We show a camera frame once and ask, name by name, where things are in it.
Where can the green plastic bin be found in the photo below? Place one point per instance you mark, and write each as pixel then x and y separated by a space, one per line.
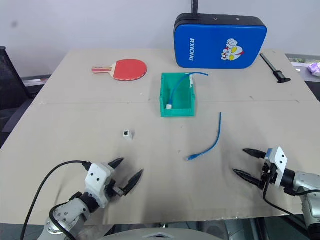
pixel 178 100

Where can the black office chair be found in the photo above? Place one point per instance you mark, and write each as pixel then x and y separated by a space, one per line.
pixel 11 87

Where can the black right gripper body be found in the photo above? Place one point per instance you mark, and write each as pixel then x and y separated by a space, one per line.
pixel 265 172

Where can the small white connector block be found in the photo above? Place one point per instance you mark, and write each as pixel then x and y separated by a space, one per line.
pixel 128 134

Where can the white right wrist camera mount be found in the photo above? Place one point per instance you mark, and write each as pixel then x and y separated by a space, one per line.
pixel 278 162

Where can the purple crumpled bag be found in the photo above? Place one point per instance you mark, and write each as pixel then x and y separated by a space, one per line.
pixel 315 68

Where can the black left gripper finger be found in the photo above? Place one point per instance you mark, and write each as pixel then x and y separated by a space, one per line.
pixel 116 163
pixel 132 182

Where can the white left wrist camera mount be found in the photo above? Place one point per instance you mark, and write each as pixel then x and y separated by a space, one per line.
pixel 97 179

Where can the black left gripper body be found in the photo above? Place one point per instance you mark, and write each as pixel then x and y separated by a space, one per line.
pixel 113 189

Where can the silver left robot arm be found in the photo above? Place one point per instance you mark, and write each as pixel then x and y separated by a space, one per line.
pixel 67 218

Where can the black caliper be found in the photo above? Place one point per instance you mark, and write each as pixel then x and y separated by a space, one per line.
pixel 273 68

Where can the grey rounded robot body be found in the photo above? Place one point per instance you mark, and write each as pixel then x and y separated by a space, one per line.
pixel 160 234

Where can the black vertical pole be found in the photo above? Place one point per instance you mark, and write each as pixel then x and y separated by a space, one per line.
pixel 194 7

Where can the red table tennis paddle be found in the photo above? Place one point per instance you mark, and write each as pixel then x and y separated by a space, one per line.
pixel 125 69

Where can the blue RXIONG kick pad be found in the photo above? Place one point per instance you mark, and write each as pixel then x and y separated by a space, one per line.
pixel 217 42

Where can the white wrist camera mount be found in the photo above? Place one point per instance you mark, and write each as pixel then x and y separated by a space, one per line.
pixel 278 162
pixel 97 179

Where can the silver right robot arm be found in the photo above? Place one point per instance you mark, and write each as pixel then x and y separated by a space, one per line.
pixel 304 185

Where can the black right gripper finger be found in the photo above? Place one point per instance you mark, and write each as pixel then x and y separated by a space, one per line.
pixel 254 152
pixel 247 176

